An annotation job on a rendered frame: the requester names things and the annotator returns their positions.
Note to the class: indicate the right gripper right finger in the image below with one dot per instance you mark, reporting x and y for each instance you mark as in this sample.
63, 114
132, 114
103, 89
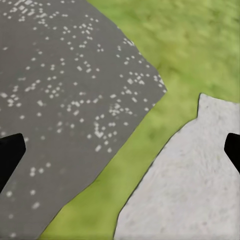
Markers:
232, 149

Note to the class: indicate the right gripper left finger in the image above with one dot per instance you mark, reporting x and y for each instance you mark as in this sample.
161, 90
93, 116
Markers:
12, 149

